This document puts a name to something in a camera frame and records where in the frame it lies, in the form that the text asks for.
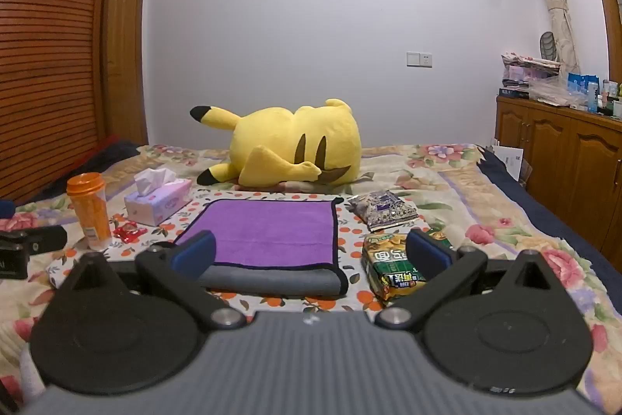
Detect red candy wrapper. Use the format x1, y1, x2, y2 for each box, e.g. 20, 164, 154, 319
113, 223, 147, 243

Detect blue packets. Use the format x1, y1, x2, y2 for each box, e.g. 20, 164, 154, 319
567, 73, 602, 113

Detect orange plastic bottle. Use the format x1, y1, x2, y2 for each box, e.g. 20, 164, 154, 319
66, 172, 113, 251

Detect stack of packaged bags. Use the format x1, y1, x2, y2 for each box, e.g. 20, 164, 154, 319
500, 51, 569, 100

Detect yellow plush toy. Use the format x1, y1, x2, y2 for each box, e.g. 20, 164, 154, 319
189, 98, 363, 188

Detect wooden louvred wardrobe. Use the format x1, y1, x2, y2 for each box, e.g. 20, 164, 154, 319
0, 0, 123, 205

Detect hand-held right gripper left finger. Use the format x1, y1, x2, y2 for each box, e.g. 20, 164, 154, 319
54, 229, 247, 333

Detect white papers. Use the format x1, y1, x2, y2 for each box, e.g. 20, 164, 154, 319
490, 142, 525, 182

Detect green snack packet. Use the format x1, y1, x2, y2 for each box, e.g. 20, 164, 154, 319
362, 228, 455, 308

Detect floral bed blanket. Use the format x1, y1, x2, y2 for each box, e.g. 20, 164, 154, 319
0, 143, 622, 415

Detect grey fly swatter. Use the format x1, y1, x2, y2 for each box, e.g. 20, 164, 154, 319
540, 31, 557, 62

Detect dark cloth with red stripe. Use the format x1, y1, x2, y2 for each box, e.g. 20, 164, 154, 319
73, 135, 143, 179

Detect small bottles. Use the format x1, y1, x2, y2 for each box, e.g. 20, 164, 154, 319
601, 79, 622, 120

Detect dark blue bed cover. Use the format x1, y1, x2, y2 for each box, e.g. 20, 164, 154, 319
476, 145, 622, 294

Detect purple snack packet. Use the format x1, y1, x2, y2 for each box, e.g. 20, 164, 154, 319
346, 190, 419, 233

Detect pink tissue box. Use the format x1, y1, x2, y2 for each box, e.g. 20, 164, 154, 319
124, 168, 194, 228

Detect wooden cabinet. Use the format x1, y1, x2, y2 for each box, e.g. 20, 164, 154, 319
495, 96, 622, 271

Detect wooden door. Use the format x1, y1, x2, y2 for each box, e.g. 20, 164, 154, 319
100, 0, 149, 146

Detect purple towel with black edge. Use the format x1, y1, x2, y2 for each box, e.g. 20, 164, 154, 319
173, 197, 349, 298

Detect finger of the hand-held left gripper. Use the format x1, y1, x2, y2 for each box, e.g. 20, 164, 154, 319
0, 225, 68, 254

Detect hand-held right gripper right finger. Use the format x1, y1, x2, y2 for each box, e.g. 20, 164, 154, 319
373, 227, 567, 331

